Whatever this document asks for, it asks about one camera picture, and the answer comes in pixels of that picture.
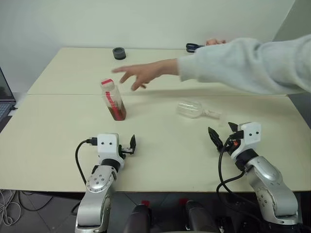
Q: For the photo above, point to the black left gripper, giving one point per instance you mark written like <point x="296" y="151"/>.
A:
<point x="127" y="150"/>

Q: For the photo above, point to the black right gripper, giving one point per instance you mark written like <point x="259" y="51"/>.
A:
<point x="230" y="143"/>

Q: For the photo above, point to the clear wine glass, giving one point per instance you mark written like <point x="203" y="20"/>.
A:
<point x="189" y="109"/>

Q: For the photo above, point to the bottle with red contents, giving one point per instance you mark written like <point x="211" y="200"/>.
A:
<point x="114" y="102"/>

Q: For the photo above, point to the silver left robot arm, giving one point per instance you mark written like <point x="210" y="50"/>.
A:
<point x="97" y="184"/>

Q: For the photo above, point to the light grey sleeved forearm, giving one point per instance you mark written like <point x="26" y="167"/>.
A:
<point x="243" y="63"/>

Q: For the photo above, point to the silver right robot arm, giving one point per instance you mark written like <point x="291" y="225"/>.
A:
<point x="269" y="184"/>

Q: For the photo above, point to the person's bare reaching hand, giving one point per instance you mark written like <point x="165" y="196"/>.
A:
<point x="150" y="71"/>

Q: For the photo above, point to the person's bare resting hand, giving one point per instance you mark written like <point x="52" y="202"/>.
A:
<point x="215" y="42"/>

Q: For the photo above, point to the dark rounded shape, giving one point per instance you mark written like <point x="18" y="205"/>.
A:
<point x="201" y="218"/>
<point x="138" y="219"/>

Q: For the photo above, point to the dark grey round cap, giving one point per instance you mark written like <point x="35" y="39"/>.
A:
<point x="119" y="54"/>

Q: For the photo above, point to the dark laptop computer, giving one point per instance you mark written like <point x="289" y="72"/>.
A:
<point x="6" y="92"/>

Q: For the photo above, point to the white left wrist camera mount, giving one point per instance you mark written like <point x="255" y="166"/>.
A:
<point x="108" y="144"/>

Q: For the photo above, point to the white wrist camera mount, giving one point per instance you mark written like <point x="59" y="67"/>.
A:
<point x="251" y="136"/>
<point x="108" y="144"/>

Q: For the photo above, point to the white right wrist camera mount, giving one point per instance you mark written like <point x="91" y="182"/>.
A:
<point x="251" y="136"/>

